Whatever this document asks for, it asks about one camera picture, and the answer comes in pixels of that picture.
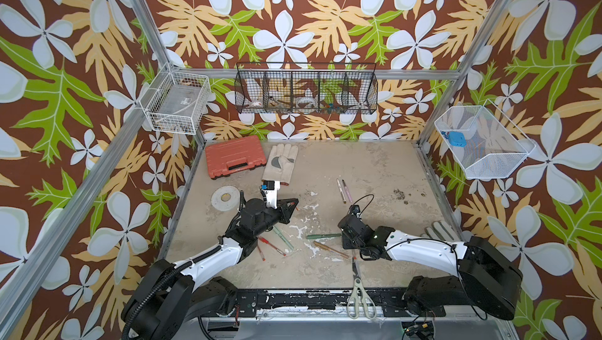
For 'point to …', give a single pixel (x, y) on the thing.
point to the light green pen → (281, 234)
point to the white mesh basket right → (495, 144)
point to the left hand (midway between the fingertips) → (298, 198)
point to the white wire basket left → (176, 102)
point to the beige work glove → (280, 163)
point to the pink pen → (347, 190)
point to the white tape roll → (217, 202)
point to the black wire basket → (302, 88)
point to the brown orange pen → (331, 249)
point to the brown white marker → (341, 190)
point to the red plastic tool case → (234, 155)
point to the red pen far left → (261, 253)
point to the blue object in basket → (457, 139)
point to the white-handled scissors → (368, 303)
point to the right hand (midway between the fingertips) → (343, 235)
